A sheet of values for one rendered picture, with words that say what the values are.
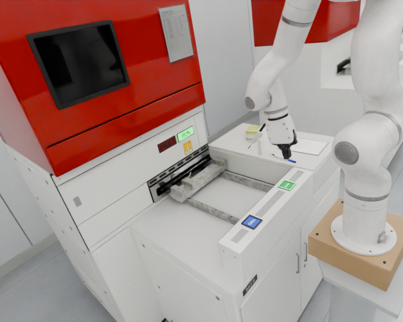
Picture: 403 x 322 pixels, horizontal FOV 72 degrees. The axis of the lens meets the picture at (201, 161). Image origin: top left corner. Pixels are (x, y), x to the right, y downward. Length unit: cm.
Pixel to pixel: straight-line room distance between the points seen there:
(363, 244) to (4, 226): 255
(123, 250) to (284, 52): 110
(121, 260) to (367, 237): 105
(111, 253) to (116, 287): 20
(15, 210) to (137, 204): 158
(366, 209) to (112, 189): 96
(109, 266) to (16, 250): 160
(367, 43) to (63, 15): 88
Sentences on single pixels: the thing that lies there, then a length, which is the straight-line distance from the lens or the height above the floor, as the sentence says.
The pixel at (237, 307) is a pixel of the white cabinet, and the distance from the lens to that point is 108.
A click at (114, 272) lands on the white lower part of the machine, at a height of 64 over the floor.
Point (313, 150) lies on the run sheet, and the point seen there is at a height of 97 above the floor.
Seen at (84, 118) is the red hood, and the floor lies 138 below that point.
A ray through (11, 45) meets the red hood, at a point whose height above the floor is 166.
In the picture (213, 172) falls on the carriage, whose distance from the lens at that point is 150.
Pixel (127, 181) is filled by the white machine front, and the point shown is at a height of 103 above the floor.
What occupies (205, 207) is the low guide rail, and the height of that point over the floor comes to 85.
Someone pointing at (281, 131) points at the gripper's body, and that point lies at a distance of 106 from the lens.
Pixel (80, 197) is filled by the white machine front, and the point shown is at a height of 108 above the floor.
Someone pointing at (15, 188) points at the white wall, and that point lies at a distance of 274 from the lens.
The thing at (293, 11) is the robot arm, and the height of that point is 161.
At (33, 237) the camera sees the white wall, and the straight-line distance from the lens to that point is 295.
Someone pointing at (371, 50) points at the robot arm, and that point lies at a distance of 77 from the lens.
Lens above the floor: 165
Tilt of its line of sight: 28 degrees down
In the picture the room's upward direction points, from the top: 11 degrees counter-clockwise
